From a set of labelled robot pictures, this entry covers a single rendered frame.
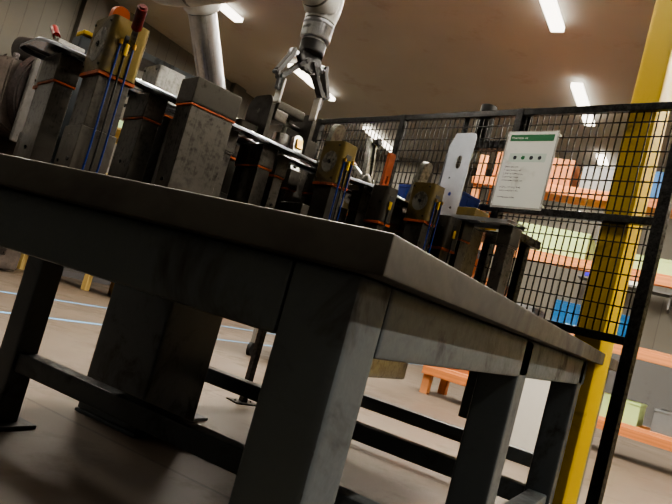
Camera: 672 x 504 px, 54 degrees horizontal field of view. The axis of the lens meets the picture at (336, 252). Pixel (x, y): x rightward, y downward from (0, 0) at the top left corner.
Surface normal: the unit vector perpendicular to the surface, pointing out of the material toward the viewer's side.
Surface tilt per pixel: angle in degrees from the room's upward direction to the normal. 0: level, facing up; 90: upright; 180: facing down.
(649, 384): 90
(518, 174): 90
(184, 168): 90
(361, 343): 90
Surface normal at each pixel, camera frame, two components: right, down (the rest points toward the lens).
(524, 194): -0.72, -0.25
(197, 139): 0.65, 0.12
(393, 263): 0.85, 0.19
